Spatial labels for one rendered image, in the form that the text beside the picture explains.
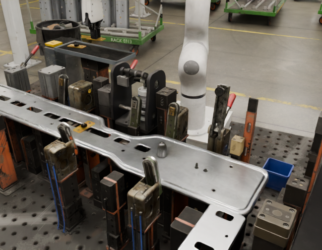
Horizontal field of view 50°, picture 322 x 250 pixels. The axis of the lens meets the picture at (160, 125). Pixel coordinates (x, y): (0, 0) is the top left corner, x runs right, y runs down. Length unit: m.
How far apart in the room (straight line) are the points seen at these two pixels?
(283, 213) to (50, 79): 1.07
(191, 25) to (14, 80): 0.86
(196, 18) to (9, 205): 1.04
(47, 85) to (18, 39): 3.47
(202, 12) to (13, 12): 3.76
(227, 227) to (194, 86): 0.79
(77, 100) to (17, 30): 3.60
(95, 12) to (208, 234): 1.03
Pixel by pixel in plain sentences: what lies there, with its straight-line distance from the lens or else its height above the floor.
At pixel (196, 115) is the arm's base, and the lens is 1.62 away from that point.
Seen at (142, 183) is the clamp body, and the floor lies 1.05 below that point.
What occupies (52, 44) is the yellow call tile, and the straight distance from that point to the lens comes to 1.76.
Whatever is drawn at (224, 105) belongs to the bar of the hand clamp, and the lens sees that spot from 1.09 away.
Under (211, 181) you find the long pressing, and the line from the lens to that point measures 1.02.
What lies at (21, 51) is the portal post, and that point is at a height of 0.22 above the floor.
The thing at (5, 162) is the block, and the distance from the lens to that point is 1.51.
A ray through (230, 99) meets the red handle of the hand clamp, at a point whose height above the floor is 1.14.
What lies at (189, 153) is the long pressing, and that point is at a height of 1.00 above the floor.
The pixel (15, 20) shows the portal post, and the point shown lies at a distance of 4.96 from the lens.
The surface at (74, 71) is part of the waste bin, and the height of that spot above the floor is 0.21.
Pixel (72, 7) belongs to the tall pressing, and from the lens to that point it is 5.89.
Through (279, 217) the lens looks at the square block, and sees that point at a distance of 0.86.
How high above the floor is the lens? 1.64
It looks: 30 degrees down
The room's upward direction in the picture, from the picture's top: straight up
